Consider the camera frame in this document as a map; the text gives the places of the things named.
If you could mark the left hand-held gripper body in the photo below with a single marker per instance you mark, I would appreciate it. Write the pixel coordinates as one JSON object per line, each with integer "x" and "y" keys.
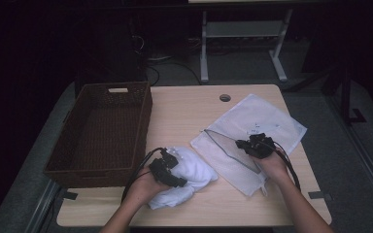
{"x": 163, "y": 168}

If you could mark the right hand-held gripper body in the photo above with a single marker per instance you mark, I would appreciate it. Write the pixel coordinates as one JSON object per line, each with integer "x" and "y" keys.
{"x": 260, "y": 147}

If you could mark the white cloth garment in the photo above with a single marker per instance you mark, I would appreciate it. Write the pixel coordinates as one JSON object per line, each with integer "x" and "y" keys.
{"x": 197, "y": 174}

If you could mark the white mesh laundry bag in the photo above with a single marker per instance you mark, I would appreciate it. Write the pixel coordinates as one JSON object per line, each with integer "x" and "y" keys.
{"x": 255, "y": 110}

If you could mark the person's right hand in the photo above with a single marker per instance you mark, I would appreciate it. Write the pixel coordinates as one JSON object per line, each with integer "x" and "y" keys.
{"x": 275, "y": 166}

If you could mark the person's left hand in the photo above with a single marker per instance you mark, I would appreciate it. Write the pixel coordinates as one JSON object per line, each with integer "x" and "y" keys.
{"x": 145, "y": 189}

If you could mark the brown wicker basket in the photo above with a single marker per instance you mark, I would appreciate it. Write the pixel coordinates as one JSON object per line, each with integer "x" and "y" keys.
{"x": 103, "y": 136}

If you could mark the black tape strip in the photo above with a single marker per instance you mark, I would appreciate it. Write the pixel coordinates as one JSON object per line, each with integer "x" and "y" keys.
{"x": 317, "y": 194}
{"x": 70, "y": 195}

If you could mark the black metal stand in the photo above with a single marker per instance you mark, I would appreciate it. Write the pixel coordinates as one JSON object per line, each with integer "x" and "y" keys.
{"x": 346, "y": 97}

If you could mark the metal floor rail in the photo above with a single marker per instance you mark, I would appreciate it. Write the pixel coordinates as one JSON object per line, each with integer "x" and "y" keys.
{"x": 42, "y": 207}
{"x": 362, "y": 152}

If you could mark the white metal desk frame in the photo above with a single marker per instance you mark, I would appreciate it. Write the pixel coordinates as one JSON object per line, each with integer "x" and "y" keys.
{"x": 243, "y": 29}

